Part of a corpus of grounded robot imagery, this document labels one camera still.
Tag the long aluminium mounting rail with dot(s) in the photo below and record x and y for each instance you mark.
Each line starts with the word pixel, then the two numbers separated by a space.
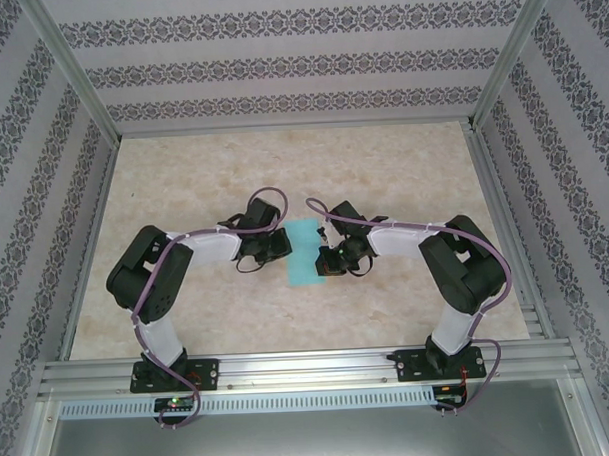
pixel 309 370

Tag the aluminium frame post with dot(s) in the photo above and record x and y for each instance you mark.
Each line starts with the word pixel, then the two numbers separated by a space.
pixel 513 50
pixel 73 66

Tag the teal square paper sheet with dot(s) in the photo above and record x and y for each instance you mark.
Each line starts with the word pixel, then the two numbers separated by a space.
pixel 303 258

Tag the grey sheet metal shelf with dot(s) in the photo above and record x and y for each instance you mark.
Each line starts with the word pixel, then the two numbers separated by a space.
pixel 312 443

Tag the thin aluminium cross rail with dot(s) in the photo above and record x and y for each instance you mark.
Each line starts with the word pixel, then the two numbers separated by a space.
pixel 301 128

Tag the aluminium side rail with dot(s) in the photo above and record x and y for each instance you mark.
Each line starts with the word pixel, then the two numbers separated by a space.
pixel 507 221

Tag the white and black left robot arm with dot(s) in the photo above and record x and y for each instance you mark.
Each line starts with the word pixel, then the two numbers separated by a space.
pixel 146 283

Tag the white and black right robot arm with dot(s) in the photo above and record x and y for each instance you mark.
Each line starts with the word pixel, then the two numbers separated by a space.
pixel 461 272

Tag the small green circuit board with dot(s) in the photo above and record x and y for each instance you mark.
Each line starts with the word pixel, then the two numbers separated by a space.
pixel 175 403
pixel 447 390

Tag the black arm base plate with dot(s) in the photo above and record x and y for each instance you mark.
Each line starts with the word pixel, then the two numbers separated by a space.
pixel 209 374
pixel 409 367

